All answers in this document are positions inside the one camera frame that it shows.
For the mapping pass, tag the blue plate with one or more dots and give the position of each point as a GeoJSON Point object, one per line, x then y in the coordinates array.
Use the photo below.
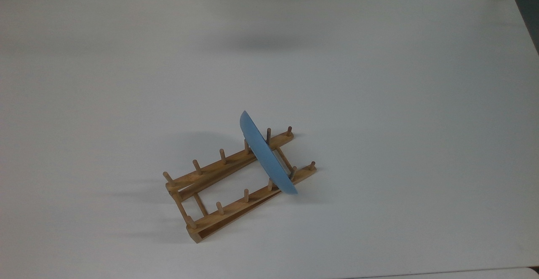
{"type": "Point", "coordinates": [266, 159]}

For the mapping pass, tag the wooden plate rack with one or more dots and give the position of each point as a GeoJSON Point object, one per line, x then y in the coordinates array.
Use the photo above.
{"type": "Point", "coordinates": [229, 208]}

